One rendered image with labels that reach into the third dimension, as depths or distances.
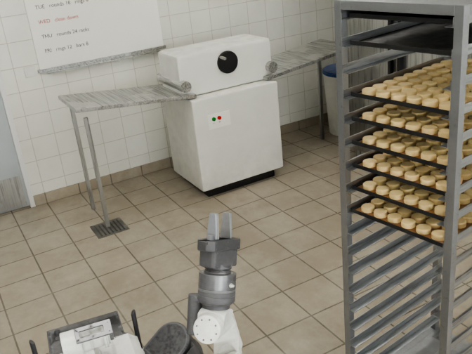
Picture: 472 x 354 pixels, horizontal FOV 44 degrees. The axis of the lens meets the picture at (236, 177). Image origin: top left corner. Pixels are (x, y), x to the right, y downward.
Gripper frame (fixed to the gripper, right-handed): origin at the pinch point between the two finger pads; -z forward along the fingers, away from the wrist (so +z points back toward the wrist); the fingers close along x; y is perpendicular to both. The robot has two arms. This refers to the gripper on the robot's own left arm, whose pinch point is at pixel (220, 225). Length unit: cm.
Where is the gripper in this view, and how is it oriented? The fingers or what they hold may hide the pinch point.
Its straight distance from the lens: 138.4
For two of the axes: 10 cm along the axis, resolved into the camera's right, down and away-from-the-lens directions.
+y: -7.7, -0.5, 6.4
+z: -0.5, 10.0, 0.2
